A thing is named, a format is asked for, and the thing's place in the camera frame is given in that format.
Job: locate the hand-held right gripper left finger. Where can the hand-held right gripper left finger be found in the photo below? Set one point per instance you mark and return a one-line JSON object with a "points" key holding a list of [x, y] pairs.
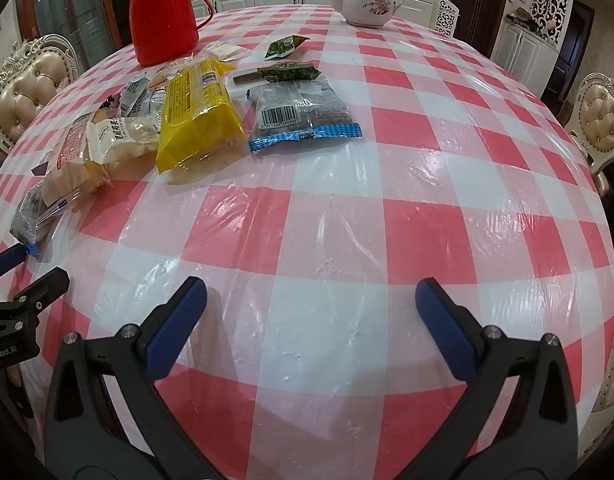
{"points": [[179, 320]]}

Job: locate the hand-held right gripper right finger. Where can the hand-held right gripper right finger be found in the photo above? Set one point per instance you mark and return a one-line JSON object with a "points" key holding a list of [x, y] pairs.
{"points": [[444, 322]]}

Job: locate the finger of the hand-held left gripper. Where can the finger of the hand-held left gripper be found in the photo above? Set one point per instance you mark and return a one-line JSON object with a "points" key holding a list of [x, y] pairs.
{"points": [[2, 262], [47, 287]]}

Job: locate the dark snack packet blue edge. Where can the dark snack packet blue edge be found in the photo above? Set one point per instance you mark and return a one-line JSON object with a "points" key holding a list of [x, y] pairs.
{"points": [[29, 215], [297, 110]]}

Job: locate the orange label biscuit packet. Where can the orange label biscuit packet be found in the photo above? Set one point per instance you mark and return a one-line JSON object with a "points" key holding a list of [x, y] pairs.
{"points": [[69, 160]]}

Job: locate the maroon snack packet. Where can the maroon snack packet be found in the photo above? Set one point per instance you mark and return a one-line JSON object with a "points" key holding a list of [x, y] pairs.
{"points": [[108, 106]]}

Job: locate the yellow snack packet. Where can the yellow snack packet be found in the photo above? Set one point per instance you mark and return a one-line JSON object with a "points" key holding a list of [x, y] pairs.
{"points": [[197, 115]]}

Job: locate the white pastry snack packet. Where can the white pastry snack packet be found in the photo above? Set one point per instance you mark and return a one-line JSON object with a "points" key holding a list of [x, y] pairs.
{"points": [[157, 102], [134, 95]]}

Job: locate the green snack packet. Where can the green snack packet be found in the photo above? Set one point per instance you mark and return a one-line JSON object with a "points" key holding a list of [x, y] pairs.
{"points": [[289, 71], [284, 47]]}

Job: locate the person's left hand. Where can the person's left hand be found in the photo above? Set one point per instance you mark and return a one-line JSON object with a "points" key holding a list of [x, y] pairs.
{"points": [[11, 376]]}

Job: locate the red white checked tablecloth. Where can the red white checked tablecloth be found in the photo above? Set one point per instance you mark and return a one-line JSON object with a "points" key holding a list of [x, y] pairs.
{"points": [[337, 210]]}

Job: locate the cream bread snack packet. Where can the cream bread snack packet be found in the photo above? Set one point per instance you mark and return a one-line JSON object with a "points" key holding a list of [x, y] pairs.
{"points": [[122, 137]]}

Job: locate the small white snack packet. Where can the small white snack packet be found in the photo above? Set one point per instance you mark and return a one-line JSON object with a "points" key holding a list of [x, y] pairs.
{"points": [[224, 51], [164, 72]]}

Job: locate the brown bar snack packet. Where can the brown bar snack packet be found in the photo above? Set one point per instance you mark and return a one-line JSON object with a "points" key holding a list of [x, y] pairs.
{"points": [[243, 78]]}

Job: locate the dark wooden glass cabinet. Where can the dark wooden glass cabinet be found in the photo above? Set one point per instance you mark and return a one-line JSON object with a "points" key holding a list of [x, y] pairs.
{"points": [[72, 5]]}

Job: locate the white low cabinet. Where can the white low cabinet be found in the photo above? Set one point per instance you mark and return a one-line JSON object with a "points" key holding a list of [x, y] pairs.
{"points": [[519, 50]]}

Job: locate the red thermos jug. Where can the red thermos jug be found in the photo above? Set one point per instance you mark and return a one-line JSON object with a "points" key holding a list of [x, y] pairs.
{"points": [[162, 15]]}

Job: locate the white carved chair back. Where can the white carved chair back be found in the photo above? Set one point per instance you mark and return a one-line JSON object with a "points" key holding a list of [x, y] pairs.
{"points": [[446, 17]]}

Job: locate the dark wooden door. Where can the dark wooden door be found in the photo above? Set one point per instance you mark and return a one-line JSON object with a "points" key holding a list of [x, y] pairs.
{"points": [[474, 0]]}

